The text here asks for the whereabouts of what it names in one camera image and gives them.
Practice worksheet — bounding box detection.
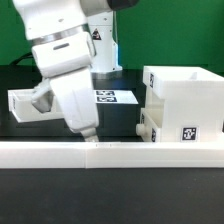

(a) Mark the white drawer cabinet box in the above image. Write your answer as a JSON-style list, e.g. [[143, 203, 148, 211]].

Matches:
[[143, 66, 224, 143]]

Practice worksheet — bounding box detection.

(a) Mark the white drawer with knob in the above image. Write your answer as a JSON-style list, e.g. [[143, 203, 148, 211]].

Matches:
[[136, 108, 162, 142]]

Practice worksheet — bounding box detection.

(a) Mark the marker tag sheet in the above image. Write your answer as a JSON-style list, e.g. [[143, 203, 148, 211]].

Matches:
[[94, 90, 138, 104]]

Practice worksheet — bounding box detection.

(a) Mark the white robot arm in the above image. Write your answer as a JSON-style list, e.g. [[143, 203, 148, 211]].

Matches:
[[12, 0, 140, 142]]

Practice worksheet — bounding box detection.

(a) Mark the black cable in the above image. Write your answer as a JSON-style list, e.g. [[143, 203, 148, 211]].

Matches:
[[9, 53, 34, 66]]

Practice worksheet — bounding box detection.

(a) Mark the white border frame rail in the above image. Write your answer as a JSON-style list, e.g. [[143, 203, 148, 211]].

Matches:
[[0, 133, 224, 169]]

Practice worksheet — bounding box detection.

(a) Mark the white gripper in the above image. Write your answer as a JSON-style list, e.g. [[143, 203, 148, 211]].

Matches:
[[50, 68, 99, 142]]

